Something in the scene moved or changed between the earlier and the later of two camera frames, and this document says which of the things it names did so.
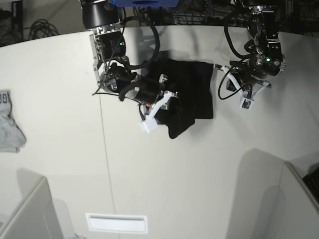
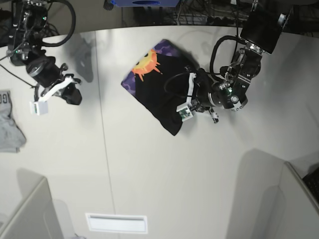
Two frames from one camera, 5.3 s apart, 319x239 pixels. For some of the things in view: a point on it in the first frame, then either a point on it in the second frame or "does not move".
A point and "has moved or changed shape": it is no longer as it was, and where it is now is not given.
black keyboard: x=312 y=180 does not move
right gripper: x=243 y=73 -> x=200 y=100
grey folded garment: x=11 y=137 does not move
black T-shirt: x=193 y=82 has moved or changed shape
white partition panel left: x=36 y=218 does not move
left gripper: x=146 y=89 -> x=46 y=72
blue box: x=146 y=3 does not move
